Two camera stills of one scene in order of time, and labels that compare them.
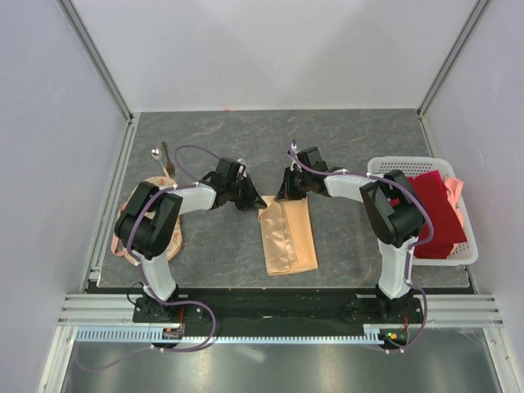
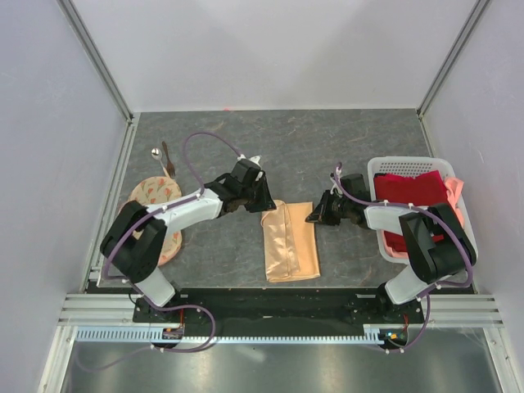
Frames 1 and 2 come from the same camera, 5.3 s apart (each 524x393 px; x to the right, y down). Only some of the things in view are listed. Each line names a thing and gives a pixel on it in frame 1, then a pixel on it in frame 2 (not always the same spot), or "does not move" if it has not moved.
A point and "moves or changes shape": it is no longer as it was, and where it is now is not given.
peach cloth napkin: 288,236 moves or changes shape
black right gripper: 286,190 -> 320,214
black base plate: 282,308 does not move
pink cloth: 453,189 does not move
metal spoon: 156,154 does not move
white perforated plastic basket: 464,254 does not move
